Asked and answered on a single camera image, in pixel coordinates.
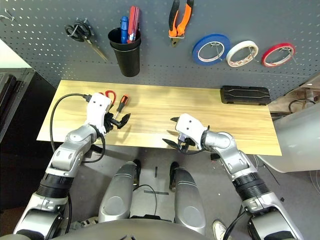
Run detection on orange black screwdriver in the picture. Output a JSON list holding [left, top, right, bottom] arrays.
[[113, 94, 130, 120]]

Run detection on thin black floor cable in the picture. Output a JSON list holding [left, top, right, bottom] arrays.
[[132, 184, 158, 218]]

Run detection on black flat tool case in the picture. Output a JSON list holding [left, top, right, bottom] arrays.
[[219, 85, 272, 107]]

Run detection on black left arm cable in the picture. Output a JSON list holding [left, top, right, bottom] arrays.
[[49, 93, 106, 165]]

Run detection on long black floor tape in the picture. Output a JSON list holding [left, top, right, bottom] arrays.
[[143, 189, 169, 196]]

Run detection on silver left robot leg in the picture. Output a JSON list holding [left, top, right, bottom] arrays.
[[98, 159, 142, 225]]

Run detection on empty double prong hook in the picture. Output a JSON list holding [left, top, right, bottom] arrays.
[[0, 7, 16, 22]]

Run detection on white tape metal hook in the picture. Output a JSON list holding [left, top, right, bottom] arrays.
[[247, 46, 261, 63]]

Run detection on black handled scissors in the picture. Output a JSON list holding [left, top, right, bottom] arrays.
[[64, 19, 109, 62]]

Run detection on white tape roll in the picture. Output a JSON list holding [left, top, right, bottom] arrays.
[[225, 40, 260, 68]]

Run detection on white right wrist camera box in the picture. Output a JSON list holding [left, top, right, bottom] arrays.
[[174, 113, 209, 151]]

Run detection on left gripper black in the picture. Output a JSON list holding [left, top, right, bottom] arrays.
[[103, 112, 132, 133]]

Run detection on grey robot torso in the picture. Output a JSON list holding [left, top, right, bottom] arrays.
[[53, 219, 211, 240]]

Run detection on blue tape metal hook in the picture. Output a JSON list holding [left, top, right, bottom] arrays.
[[211, 41, 226, 62]]

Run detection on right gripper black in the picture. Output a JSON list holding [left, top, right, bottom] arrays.
[[161, 116, 197, 154]]

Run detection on black white sneaker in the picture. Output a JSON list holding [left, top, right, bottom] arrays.
[[69, 216, 99, 230]]

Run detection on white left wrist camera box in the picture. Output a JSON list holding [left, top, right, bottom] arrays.
[[83, 92, 113, 135]]

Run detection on silver right robot leg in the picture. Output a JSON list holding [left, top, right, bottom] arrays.
[[169, 161, 207, 236]]

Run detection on red tape roll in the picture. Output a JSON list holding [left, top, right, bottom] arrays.
[[261, 42, 297, 68]]

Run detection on blue tape roll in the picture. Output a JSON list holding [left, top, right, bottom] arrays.
[[191, 33, 232, 67]]

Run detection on orange black pliers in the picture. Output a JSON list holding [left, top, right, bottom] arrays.
[[168, 0, 195, 48]]

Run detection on blue handled screwdriver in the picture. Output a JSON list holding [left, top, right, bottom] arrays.
[[120, 16, 130, 45]]

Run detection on red handled scissors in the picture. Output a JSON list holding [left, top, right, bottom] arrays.
[[98, 89, 117, 106]]

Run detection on silver robot leg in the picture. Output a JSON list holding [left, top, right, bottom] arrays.
[[98, 159, 142, 225], [169, 161, 207, 236]]

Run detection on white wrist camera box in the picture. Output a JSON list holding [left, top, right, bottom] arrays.
[[83, 92, 113, 135], [174, 113, 209, 151]]

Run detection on aluminium black equipment case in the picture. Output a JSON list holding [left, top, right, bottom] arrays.
[[0, 67, 36, 143]]

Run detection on white rounded plastic shell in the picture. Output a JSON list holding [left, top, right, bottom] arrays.
[[254, 103, 320, 174]]

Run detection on black plastic cup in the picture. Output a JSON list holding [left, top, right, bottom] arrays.
[[107, 26, 142, 78]]

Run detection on scissors metal hook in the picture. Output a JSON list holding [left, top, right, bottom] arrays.
[[73, 16, 88, 38]]

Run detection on red tape metal hook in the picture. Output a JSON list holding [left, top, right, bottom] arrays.
[[279, 47, 298, 65]]

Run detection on red handled screwdriver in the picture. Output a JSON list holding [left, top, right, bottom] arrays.
[[126, 6, 141, 45]]

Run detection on grey metal pegboard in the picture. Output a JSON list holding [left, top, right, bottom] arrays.
[[0, 0, 320, 101]]

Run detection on black cable loop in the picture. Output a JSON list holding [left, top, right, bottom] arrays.
[[288, 98, 317, 113]]

